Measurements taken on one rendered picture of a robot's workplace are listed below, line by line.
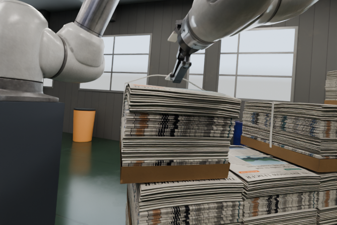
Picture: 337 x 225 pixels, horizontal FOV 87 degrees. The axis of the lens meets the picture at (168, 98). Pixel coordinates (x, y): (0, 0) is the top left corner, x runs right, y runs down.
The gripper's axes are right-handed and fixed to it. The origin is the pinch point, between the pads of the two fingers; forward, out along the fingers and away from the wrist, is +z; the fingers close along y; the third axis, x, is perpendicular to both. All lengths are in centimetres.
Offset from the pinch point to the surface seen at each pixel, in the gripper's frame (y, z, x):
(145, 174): 34.5, -15.8, -9.4
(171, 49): -126, 303, 89
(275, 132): 25, 0, 47
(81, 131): 64, 365, -85
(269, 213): 47, -15, 29
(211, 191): 39.3, -16.3, 8.2
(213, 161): 31.8, -16.1, 8.7
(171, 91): 15.1, -20.3, -5.5
